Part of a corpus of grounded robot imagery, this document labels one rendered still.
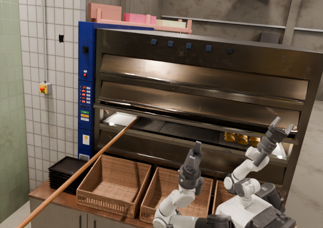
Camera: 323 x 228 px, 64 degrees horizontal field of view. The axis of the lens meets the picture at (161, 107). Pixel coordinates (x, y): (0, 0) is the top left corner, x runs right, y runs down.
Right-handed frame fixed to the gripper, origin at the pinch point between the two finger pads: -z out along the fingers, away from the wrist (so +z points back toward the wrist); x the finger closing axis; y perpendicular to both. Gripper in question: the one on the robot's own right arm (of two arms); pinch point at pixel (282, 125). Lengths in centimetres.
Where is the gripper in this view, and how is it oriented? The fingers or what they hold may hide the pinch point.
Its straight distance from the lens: 159.3
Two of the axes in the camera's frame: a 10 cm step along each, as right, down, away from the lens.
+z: -4.8, 8.1, 3.2
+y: -1.2, -4.2, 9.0
